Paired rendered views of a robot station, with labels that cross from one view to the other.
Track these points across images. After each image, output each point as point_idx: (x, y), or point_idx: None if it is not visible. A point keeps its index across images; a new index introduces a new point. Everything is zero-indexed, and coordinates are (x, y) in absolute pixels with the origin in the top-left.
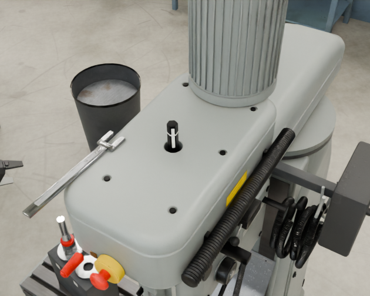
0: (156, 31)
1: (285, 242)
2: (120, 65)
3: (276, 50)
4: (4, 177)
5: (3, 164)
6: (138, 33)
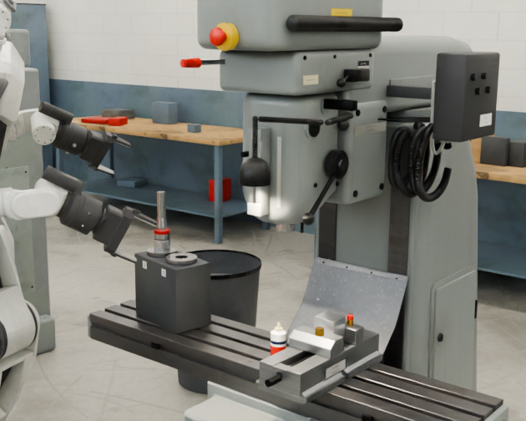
0: (289, 281)
1: (417, 242)
2: (236, 252)
3: None
4: (106, 167)
5: (113, 134)
6: (263, 281)
